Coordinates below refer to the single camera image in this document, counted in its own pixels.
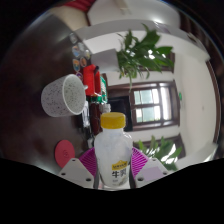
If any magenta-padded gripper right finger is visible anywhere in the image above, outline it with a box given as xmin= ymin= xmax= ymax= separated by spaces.
xmin=131 ymin=146 xmax=171 ymax=188

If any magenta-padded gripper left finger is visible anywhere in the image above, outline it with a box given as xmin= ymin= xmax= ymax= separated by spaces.
xmin=57 ymin=147 xmax=98 ymax=189

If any yellow-capped clear plastic bottle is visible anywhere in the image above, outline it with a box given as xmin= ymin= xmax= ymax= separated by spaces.
xmin=93 ymin=112 xmax=134 ymax=190

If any flat round red coaster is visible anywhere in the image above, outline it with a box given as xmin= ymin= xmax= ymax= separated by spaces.
xmin=54 ymin=139 xmax=76 ymax=169

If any small-leaved plant in white pot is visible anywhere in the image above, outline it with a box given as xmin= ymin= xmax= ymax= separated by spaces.
xmin=134 ymin=134 xmax=184 ymax=172

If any dark wooden glazed door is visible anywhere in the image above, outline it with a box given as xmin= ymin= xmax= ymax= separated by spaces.
xmin=106 ymin=81 xmax=181 ymax=133

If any white speckled mug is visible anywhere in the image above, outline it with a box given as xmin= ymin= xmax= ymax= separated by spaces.
xmin=40 ymin=73 xmax=88 ymax=118

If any red plastic box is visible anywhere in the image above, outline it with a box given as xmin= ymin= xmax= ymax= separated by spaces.
xmin=82 ymin=64 xmax=102 ymax=98

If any large plant in white pot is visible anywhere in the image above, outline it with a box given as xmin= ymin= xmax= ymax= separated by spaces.
xmin=90 ymin=23 xmax=175 ymax=89

